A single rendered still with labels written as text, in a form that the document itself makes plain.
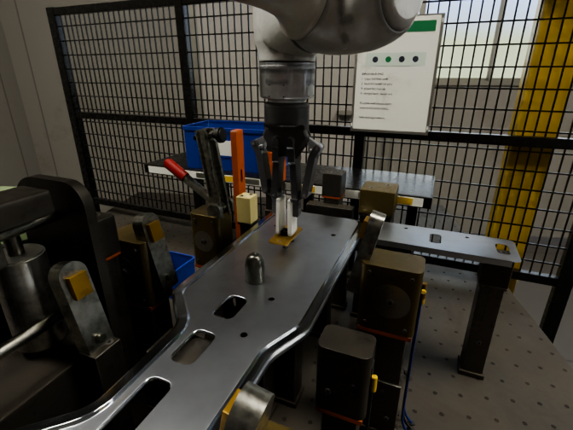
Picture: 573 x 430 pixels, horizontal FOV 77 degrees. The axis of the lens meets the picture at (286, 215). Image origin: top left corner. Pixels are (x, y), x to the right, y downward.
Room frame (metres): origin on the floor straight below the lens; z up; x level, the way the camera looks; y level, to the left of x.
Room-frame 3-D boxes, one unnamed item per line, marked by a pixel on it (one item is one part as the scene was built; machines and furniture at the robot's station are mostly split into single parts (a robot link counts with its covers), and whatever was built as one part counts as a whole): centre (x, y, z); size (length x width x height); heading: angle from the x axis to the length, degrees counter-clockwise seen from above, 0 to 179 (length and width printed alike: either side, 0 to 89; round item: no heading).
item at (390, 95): (1.09, -0.30, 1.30); 0.23 x 0.02 x 0.31; 67
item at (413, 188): (1.09, 0.02, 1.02); 0.90 x 0.22 x 0.03; 67
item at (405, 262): (0.48, -0.18, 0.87); 0.12 x 0.07 x 0.35; 67
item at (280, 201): (0.62, 0.01, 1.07); 0.03 x 0.01 x 0.07; 157
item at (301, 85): (0.62, 0.00, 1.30); 0.09 x 0.09 x 0.06
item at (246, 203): (0.74, 0.09, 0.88); 0.04 x 0.04 x 0.37; 67
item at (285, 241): (0.62, 0.00, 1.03); 0.08 x 0.04 x 0.01; 157
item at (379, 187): (0.82, -0.22, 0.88); 0.08 x 0.08 x 0.36; 67
